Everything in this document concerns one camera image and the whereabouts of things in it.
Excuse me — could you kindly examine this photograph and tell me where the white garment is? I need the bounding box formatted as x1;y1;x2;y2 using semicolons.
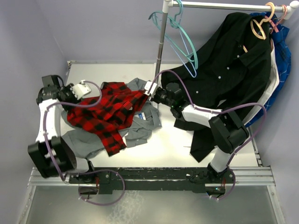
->
243;39;279;127

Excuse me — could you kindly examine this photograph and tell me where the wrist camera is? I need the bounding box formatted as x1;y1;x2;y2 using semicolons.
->
70;80;92;100
144;81;159;97

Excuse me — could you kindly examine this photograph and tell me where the wooden hanger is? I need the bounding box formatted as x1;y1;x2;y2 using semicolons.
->
239;2;275;55

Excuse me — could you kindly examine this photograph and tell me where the blue checked shirt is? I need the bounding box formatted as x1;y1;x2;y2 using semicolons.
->
242;11;292;129

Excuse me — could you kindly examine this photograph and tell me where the red black plaid shirt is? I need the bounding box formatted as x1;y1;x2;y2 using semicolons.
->
66;82;148;156

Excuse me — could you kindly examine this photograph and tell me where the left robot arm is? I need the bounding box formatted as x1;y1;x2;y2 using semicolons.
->
28;75;77;181

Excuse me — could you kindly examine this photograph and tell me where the metal clothes rack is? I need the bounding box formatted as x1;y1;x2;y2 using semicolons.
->
149;0;299;74

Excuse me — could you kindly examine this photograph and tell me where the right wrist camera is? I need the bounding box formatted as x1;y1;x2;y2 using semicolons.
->
144;81;159;97

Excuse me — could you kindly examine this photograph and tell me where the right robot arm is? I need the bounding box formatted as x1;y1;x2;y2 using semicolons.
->
144;81;249;182

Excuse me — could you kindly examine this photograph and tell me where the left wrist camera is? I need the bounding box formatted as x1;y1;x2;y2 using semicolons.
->
70;80;92;100

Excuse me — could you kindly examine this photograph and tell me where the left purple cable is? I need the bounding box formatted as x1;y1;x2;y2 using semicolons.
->
43;80;127;206

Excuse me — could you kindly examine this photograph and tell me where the black base frame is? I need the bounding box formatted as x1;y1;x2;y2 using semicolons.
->
69;166;235;195

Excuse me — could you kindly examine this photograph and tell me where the pink hanger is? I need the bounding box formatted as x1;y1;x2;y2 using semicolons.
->
269;5;288;34

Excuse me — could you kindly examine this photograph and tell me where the teal hanger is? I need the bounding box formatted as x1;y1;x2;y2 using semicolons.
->
149;0;199;72

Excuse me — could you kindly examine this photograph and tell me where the light blue hanger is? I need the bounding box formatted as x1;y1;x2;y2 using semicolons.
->
153;13;197;77

